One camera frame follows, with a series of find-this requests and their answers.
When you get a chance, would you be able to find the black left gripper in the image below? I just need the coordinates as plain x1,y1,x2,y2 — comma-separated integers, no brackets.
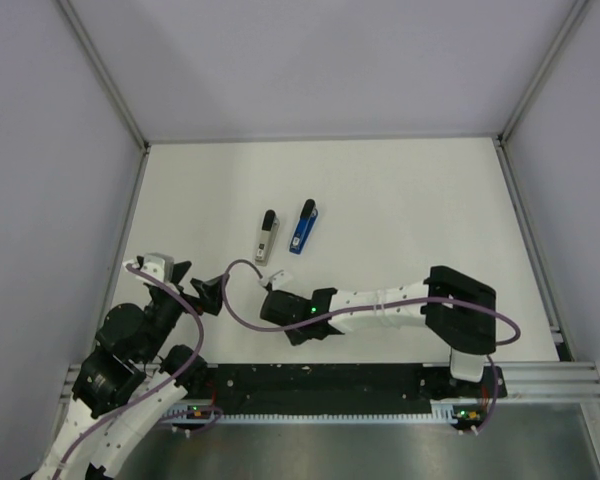
141,260,229,362

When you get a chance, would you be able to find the grey black stapler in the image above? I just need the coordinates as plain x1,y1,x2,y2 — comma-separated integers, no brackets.
254,209,280,266

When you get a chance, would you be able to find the blue black stapler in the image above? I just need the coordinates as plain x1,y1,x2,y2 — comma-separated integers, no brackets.
289,199,319,255

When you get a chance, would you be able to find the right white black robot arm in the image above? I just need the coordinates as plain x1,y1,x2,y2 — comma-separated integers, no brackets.
260,266,496,396

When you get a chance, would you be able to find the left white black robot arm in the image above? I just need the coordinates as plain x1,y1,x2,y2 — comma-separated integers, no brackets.
30,253,223,479

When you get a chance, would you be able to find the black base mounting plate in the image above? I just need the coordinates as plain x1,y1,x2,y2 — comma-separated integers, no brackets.
186,363,507,416

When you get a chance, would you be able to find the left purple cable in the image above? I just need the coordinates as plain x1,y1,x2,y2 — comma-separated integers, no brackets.
34,264,224,480

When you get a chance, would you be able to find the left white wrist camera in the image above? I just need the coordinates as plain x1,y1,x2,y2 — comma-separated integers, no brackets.
122,252,175,285

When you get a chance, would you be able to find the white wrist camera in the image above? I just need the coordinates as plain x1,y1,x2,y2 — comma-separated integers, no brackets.
122,252,175,285
259,270,294,291

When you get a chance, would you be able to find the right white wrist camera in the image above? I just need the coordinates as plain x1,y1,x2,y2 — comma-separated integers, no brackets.
259,270,294,291

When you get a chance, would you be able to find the grey slotted cable duct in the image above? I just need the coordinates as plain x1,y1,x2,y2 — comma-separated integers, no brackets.
164,397,461,427

